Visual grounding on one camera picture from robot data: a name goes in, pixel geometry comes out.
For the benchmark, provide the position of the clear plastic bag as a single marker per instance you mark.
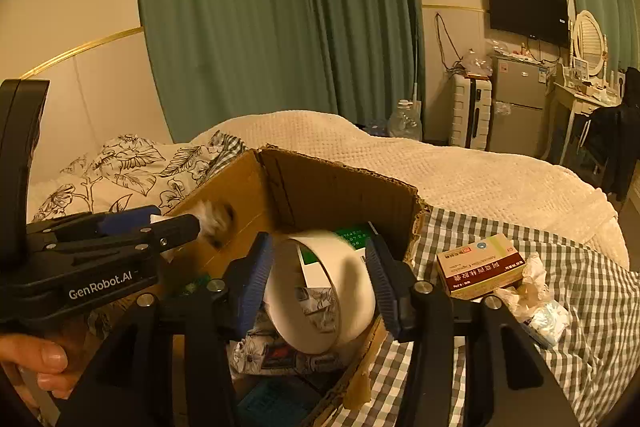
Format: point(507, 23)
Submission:
point(476, 63)
point(547, 319)

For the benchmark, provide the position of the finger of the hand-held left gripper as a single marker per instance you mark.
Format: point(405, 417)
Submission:
point(125, 219)
point(165, 232)

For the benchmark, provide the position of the green snack packet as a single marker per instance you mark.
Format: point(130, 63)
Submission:
point(196, 284)

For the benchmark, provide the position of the dark green curtain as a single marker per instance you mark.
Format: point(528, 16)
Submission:
point(260, 17)

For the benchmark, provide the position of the black wall television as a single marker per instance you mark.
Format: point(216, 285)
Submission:
point(527, 12)

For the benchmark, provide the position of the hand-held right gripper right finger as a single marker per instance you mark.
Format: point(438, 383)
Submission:
point(387, 292)

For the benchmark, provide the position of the teal packet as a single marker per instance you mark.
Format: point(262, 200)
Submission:
point(275, 399)

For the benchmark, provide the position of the white tissue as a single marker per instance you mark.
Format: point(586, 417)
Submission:
point(212, 222)
point(525, 287)

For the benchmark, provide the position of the white dressing table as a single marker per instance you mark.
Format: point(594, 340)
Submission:
point(575, 99)

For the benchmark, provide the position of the white tape roll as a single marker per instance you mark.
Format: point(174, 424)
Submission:
point(350, 287)

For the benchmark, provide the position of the person's left hand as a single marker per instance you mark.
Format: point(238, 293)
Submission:
point(42, 354)

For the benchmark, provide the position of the floral printed pouch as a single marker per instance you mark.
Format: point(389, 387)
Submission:
point(260, 347)

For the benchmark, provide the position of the tan medicine box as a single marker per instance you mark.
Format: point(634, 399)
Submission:
point(475, 267)

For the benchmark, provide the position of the clear water jug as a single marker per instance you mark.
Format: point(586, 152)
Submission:
point(405, 122)

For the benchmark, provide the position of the brown cardboard box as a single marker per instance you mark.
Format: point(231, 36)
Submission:
point(325, 187)

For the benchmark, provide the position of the white suitcase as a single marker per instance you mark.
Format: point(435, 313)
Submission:
point(470, 114)

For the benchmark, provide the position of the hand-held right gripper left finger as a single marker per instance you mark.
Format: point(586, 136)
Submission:
point(252, 287)

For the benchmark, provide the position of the white fluffy blanket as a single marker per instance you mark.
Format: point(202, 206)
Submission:
point(475, 177)

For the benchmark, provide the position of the green and white box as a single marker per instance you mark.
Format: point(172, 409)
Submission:
point(355, 237)

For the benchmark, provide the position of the white oval mirror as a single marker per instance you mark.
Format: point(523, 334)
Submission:
point(589, 42)

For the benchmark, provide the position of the floral pillow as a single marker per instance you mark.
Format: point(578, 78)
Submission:
point(135, 172)

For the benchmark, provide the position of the grey checked blanket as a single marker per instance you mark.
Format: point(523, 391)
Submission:
point(500, 382)

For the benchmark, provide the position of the silver fridge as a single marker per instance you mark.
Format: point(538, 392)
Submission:
point(520, 107)

